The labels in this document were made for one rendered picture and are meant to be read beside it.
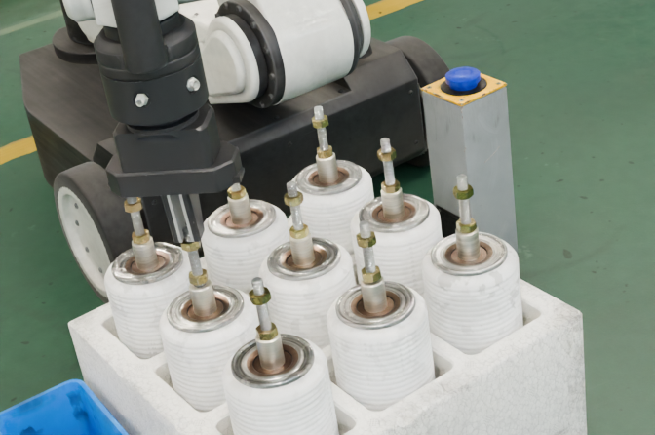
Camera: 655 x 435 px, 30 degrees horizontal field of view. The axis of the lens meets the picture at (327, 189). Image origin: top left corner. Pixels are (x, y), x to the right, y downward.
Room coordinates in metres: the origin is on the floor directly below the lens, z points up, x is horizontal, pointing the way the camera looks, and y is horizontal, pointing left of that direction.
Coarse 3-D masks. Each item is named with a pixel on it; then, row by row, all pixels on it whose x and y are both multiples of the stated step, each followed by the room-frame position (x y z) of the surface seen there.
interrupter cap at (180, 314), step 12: (216, 288) 1.02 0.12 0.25; (228, 288) 1.02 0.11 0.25; (180, 300) 1.01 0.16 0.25; (216, 300) 1.00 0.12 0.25; (228, 300) 1.00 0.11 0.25; (240, 300) 0.99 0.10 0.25; (168, 312) 0.99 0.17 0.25; (180, 312) 0.99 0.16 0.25; (192, 312) 0.99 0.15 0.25; (216, 312) 0.98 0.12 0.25; (228, 312) 0.97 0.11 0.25; (240, 312) 0.97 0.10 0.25; (180, 324) 0.97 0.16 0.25; (192, 324) 0.96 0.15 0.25; (204, 324) 0.96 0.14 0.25; (216, 324) 0.96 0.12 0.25
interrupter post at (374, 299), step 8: (368, 288) 0.94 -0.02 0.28; (376, 288) 0.94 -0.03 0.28; (384, 288) 0.95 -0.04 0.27; (368, 296) 0.94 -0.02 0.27; (376, 296) 0.94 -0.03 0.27; (384, 296) 0.95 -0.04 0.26; (368, 304) 0.94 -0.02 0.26; (376, 304) 0.94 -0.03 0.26; (384, 304) 0.94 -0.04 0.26; (376, 312) 0.94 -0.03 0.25
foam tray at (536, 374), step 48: (528, 288) 1.04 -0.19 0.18; (96, 336) 1.08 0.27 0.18; (432, 336) 0.99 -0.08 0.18; (528, 336) 0.96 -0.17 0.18; (576, 336) 0.98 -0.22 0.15; (96, 384) 1.08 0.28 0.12; (144, 384) 0.98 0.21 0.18; (336, 384) 0.98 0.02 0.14; (432, 384) 0.91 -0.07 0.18; (480, 384) 0.92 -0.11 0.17; (528, 384) 0.95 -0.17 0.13; (576, 384) 0.98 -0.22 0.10; (144, 432) 0.98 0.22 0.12; (192, 432) 0.90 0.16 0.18; (384, 432) 0.86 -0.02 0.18; (432, 432) 0.88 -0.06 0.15; (480, 432) 0.91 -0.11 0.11; (528, 432) 0.95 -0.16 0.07; (576, 432) 0.98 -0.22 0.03
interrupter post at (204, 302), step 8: (208, 280) 0.99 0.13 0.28; (192, 288) 0.98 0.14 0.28; (200, 288) 0.98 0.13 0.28; (208, 288) 0.98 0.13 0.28; (192, 296) 0.98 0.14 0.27; (200, 296) 0.98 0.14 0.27; (208, 296) 0.98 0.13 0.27; (200, 304) 0.98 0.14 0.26; (208, 304) 0.98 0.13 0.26; (200, 312) 0.98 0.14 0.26; (208, 312) 0.98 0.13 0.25
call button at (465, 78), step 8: (448, 72) 1.28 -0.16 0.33; (456, 72) 1.27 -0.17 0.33; (464, 72) 1.27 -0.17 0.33; (472, 72) 1.27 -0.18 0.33; (480, 72) 1.27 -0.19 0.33; (448, 80) 1.26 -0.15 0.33; (456, 80) 1.25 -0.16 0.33; (464, 80) 1.25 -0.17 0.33; (472, 80) 1.25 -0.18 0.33; (480, 80) 1.26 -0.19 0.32; (456, 88) 1.26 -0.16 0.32; (464, 88) 1.25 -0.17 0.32; (472, 88) 1.26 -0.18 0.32
